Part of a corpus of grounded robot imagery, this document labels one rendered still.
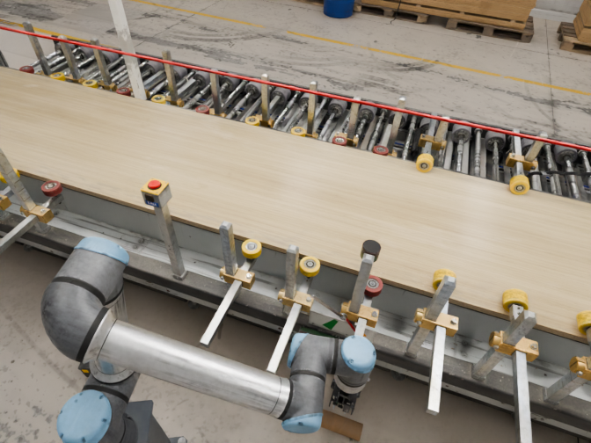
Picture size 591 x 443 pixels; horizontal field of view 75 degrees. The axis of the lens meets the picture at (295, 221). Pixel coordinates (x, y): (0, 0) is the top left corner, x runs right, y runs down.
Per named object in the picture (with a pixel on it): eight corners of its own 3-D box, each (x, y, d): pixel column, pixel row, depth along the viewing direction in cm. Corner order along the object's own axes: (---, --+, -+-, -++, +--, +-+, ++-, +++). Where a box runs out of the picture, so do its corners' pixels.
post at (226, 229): (237, 303, 168) (227, 228, 133) (229, 301, 168) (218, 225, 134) (240, 297, 170) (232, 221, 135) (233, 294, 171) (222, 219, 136)
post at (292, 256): (291, 324, 164) (295, 252, 130) (283, 322, 165) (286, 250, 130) (294, 317, 166) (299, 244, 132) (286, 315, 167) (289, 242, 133)
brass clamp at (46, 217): (46, 224, 175) (40, 216, 171) (21, 216, 177) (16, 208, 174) (55, 215, 179) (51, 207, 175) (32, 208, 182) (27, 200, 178)
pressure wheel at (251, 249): (265, 265, 164) (264, 249, 156) (247, 272, 161) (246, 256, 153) (257, 253, 169) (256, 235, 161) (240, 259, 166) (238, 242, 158)
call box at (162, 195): (162, 210, 136) (157, 194, 130) (145, 206, 137) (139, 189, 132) (172, 198, 141) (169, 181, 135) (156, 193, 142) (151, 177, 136)
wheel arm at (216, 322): (208, 350, 137) (207, 344, 134) (200, 346, 137) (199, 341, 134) (258, 258, 166) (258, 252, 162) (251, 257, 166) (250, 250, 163)
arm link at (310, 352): (286, 366, 94) (336, 374, 94) (293, 323, 102) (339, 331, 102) (284, 381, 101) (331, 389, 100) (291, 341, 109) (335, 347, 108)
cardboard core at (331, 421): (360, 439, 185) (301, 416, 191) (357, 443, 191) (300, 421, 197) (363, 421, 190) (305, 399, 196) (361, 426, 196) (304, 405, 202)
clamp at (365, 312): (374, 328, 143) (376, 321, 140) (339, 316, 146) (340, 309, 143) (377, 315, 147) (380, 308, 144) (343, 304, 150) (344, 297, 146)
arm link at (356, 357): (339, 329, 101) (378, 335, 100) (334, 352, 110) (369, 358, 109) (338, 363, 94) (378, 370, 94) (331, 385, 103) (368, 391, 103)
